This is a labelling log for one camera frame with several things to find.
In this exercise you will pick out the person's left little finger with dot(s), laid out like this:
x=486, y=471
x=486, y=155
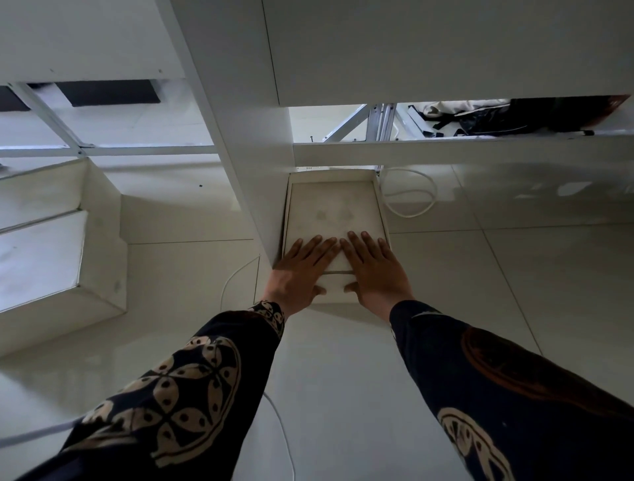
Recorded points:
x=293, y=250

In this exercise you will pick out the person's right forearm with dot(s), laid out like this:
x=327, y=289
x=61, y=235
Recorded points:
x=495, y=396

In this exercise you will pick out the person's right hand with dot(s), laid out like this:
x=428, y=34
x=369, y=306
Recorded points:
x=379, y=285

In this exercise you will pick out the person's left forearm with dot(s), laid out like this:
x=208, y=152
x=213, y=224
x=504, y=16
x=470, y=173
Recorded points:
x=198, y=396

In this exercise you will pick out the white metal desk legs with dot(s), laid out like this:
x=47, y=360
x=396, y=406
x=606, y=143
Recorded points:
x=369, y=121

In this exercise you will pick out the person's left hand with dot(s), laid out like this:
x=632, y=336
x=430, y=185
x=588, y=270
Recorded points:
x=294, y=282

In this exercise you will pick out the person's left thumb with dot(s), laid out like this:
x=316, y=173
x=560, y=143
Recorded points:
x=318, y=292

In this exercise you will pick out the white metal frame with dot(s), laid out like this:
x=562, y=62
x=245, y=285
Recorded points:
x=54, y=126

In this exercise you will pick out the white stepped box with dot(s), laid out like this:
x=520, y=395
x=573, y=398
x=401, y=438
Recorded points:
x=54, y=257

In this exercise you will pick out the black bag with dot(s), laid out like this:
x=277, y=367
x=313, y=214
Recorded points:
x=535, y=116

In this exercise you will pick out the person's right little finger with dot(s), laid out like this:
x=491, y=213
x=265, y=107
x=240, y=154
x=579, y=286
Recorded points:
x=386, y=252

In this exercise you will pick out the black mat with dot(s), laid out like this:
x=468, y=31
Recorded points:
x=109, y=93

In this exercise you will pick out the person's left middle finger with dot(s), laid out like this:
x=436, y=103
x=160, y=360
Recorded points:
x=319, y=251

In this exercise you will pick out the person's right thumb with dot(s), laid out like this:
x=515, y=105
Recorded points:
x=352, y=288

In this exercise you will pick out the person's right middle finger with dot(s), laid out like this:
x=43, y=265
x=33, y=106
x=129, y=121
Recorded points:
x=360, y=247

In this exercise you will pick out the white drawer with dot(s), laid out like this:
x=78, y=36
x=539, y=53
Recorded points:
x=329, y=210

